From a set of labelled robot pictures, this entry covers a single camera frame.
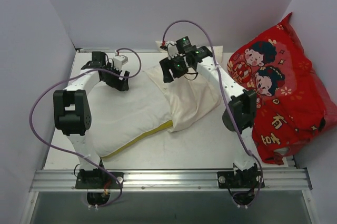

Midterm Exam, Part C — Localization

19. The white pillow yellow edge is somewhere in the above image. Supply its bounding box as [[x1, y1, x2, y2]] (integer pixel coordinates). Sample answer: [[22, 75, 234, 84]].
[[86, 72, 172, 158]]

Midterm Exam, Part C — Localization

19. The cream pillowcase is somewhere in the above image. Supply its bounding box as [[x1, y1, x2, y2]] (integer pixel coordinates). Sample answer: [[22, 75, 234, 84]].
[[144, 40, 224, 133]]

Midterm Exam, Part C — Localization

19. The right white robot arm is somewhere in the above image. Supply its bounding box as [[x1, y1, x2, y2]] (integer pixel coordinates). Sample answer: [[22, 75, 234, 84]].
[[160, 43, 260, 187]]

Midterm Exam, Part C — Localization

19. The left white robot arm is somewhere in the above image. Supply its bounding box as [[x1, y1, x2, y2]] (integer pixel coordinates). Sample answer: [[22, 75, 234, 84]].
[[53, 51, 130, 188]]

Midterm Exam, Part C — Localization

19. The red cartoon print bag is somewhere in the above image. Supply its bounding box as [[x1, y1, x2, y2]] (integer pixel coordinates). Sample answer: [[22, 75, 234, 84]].
[[227, 15, 336, 165]]

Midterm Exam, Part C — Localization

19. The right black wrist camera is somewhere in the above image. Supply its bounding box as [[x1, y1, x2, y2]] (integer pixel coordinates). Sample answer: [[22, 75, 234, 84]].
[[176, 36, 196, 54]]

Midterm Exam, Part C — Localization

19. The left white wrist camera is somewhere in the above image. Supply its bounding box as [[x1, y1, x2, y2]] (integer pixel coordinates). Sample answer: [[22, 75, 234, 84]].
[[112, 55, 128, 71]]

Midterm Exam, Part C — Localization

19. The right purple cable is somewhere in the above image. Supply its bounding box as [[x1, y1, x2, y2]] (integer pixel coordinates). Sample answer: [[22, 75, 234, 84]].
[[162, 20, 265, 207]]

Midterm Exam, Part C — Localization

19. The purple cable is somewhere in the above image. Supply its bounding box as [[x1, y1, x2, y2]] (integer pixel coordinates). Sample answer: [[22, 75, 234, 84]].
[[28, 47, 143, 207], [162, 20, 265, 207]]

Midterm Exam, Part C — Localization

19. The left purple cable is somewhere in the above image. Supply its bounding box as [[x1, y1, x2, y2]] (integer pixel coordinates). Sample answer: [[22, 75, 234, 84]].
[[28, 47, 143, 207]]

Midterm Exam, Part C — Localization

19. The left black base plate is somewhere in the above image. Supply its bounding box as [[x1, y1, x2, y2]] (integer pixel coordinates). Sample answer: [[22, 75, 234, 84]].
[[75, 169, 120, 189]]

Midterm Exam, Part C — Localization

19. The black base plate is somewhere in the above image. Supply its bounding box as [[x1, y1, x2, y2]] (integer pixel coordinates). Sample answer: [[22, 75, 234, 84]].
[[217, 171, 261, 189], [75, 169, 120, 189]]

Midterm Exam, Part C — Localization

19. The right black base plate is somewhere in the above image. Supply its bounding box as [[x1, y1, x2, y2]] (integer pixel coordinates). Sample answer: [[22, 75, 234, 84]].
[[217, 171, 261, 189]]

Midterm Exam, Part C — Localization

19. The aluminium mounting rail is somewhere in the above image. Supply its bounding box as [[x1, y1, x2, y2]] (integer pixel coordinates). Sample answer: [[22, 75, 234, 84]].
[[30, 167, 312, 192]]

